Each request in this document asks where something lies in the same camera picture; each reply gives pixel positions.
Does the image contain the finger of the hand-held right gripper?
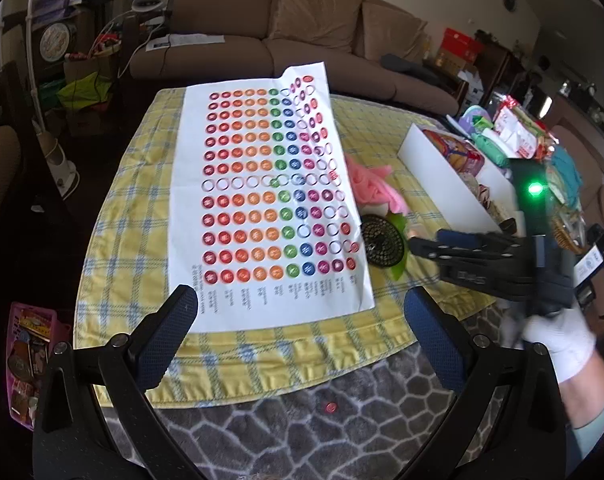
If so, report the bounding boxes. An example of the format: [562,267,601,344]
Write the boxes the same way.
[436,228,530,261]
[408,236,532,302]

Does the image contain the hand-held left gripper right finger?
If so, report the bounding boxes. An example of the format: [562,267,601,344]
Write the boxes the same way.
[403,286,570,480]

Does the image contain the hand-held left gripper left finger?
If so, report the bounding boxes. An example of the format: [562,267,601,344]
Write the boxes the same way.
[32,284,200,480]

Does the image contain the black round strainer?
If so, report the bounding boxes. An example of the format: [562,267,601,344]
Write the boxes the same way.
[360,214,410,267]

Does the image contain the person's right forearm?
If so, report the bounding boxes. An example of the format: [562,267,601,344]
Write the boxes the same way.
[556,355,604,480]

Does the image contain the person's right hand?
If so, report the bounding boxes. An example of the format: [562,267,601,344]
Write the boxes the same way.
[502,305,597,386]

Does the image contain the woven basket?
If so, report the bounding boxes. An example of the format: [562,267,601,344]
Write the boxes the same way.
[552,215,587,253]

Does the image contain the white open box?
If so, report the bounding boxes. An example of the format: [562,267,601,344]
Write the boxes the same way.
[399,124,527,236]

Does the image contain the green plastic piece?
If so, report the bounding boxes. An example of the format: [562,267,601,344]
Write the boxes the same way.
[382,210,413,281]

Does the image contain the colourful snack packet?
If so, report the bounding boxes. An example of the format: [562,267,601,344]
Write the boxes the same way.
[422,129,485,176]

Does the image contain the teal cloth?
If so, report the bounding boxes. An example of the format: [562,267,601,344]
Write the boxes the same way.
[552,147,582,206]

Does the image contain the green cloth pouch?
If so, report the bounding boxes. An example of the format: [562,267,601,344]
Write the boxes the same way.
[469,130,510,168]

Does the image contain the pink cloth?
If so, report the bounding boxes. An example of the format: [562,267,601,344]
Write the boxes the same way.
[344,152,410,216]

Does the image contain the purple round container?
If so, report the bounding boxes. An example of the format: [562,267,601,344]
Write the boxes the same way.
[459,105,492,133]

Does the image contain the red and white snack packet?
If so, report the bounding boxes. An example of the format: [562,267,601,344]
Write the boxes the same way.
[492,95,547,158]

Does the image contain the yellow plaid tablecloth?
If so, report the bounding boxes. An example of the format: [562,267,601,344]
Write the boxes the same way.
[73,87,520,408]

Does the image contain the grey patterned rug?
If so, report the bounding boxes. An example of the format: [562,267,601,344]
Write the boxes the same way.
[97,305,507,480]

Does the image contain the pink plastic basket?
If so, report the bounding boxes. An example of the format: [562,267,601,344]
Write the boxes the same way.
[7,301,73,431]

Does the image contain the white coloured-dot sticker sheet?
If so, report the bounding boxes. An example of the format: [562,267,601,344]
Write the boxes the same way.
[167,61,375,333]

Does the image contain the dark wooden cabinet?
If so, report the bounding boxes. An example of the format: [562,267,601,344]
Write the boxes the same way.
[474,40,527,106]

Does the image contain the dark blue cloth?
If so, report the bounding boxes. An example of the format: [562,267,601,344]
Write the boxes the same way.
[382,55,443,86]

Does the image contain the red box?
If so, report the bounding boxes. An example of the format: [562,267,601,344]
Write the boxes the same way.
[439,27,485,61]

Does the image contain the white steam mop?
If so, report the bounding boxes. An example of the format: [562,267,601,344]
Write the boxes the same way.
[32,120,83,196]

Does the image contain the tan sofa cushion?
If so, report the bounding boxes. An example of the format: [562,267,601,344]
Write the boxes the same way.
[269,0,365,56]
[352,0,427,61]

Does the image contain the green bag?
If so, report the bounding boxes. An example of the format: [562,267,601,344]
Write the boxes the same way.
[57,72,113,111]

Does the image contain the brown sofa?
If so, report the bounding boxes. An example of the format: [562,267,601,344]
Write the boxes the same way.
[131,0,462,116]

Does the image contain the printed paper sheet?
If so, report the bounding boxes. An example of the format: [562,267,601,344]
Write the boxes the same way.
[144,32,225,53]

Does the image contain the purple boxes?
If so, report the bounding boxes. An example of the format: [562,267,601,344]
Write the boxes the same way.
[32,0,85,23]

